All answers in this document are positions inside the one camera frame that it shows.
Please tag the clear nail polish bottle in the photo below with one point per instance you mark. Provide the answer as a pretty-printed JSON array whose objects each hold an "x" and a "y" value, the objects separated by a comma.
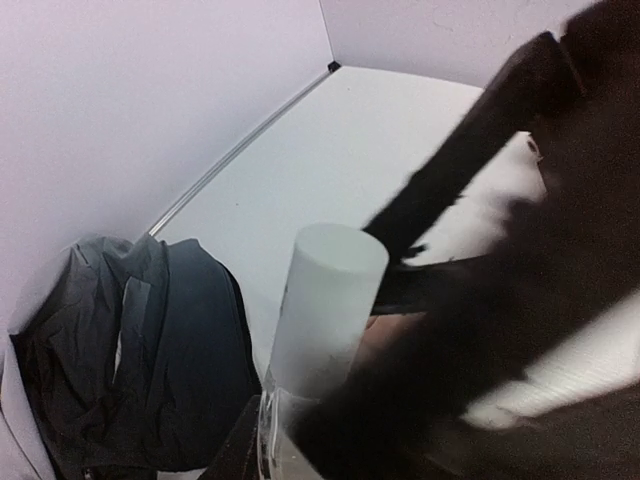
[{"x": 278, "y": 458}]

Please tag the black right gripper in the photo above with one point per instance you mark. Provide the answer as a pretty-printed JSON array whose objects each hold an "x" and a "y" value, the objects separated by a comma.
[{"x": 563, "y": 260}]

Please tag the nail polish brush cap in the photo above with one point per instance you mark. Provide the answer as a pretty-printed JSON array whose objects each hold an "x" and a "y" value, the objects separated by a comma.
[{"x": 333, "y": 279}]

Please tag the aluminium table edge strip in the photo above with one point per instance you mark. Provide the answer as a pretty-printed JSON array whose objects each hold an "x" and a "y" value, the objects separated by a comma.
[{"x": 234, "y": 152}]

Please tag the dark jacket with grey lining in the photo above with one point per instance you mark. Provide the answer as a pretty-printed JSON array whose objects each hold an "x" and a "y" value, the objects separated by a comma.
[{"x": 138, "y": 359}]

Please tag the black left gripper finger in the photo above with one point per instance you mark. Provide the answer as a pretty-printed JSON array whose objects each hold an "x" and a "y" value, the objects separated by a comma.
[{"x": 237, "y": 458}]

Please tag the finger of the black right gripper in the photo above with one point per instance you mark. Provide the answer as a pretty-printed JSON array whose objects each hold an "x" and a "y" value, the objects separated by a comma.
[{"x": 537, "y": 80}]

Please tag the mannequin hand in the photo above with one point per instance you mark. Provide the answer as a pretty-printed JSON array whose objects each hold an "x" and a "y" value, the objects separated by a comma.
[{"x": 380, "y": 331}]

